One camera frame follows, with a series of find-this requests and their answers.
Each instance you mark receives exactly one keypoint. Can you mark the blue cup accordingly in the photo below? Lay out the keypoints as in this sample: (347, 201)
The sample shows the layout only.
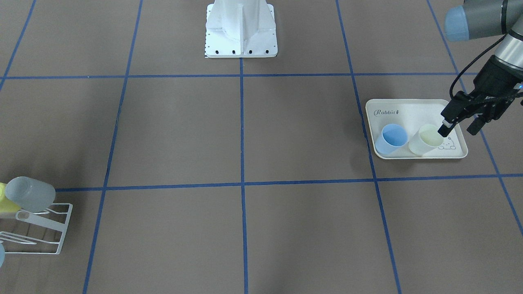
(2, 254)
(391, 138)

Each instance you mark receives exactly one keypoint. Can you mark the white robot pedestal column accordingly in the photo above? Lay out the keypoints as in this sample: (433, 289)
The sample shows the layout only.
(240, 29)

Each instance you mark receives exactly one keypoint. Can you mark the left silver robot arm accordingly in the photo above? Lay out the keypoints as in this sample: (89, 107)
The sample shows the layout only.
(476, 19)

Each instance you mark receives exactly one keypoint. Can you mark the yellow plastic cup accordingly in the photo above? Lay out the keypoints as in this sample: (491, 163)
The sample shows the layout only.
(6, 205)

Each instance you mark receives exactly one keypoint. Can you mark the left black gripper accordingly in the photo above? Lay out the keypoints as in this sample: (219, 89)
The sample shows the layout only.
(496, 79)

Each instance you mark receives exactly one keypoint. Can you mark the cream plastic tray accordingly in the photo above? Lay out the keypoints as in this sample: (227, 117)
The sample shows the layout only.
(411, 114)

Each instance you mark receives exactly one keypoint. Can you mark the white wire cup rack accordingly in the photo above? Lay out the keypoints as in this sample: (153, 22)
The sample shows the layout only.
(44, 232)

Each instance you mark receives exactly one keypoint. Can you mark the cream white cup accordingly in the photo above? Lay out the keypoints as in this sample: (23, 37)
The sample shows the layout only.
(425, 140)

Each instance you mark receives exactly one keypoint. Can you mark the grey white cup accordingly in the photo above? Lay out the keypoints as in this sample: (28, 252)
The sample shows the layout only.
(30, 194)

